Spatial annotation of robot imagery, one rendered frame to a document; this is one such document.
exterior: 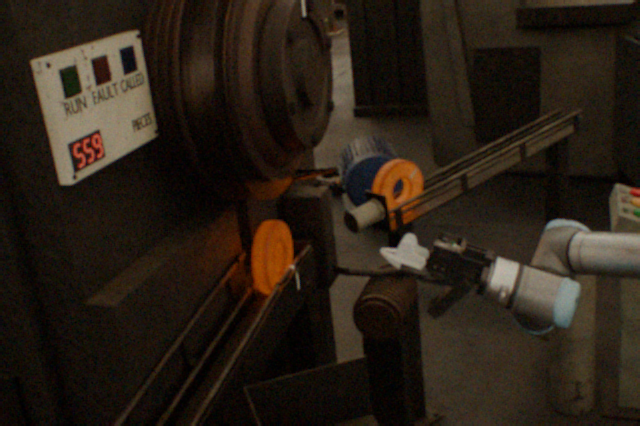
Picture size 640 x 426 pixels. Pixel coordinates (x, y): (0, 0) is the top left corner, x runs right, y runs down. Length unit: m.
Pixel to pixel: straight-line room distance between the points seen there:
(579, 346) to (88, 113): 1.51
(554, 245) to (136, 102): 0.87
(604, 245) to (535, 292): 0.17
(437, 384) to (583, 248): 1.02
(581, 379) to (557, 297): 0.85
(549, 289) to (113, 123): 0.82
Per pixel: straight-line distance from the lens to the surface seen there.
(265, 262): 1.55
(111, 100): 1.27
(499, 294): 1.50
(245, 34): 1.35
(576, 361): 2.28
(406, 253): 1.51
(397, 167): 2.00
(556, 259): 1.64
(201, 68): 1.30
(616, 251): 1.55
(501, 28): 4.10
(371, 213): 1.95
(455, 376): 2.53
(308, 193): 1.78
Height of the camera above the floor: 1.37
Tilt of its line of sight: 21 degrees down
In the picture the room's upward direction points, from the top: 7 degrees counter-clockwise
